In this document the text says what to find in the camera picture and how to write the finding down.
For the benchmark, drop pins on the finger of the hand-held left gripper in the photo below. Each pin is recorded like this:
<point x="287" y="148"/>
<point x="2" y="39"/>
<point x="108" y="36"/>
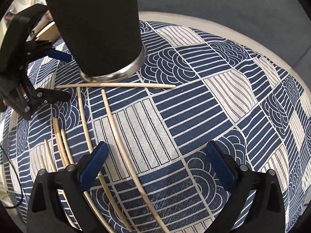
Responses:
<point x="60" y="55"/>
<point x="55" y="97"/>

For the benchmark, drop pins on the light wooden board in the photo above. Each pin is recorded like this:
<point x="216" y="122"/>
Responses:
<point x="48" y="31"/>

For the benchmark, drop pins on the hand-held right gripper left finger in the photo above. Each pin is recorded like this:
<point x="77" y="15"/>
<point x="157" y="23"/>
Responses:
<point x="93" y="165"/>

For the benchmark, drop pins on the black cylindrical utensil holder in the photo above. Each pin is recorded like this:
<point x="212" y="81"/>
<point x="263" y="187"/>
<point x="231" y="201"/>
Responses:
<point x="97" y="29"/>

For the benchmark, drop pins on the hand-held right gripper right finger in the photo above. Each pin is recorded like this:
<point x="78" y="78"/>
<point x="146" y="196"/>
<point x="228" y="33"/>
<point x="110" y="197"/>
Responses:
<point x="220" y="165"/>

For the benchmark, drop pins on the blue white patterned tablecloth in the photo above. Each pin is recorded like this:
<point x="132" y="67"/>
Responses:
<point x="194" y="102"/>

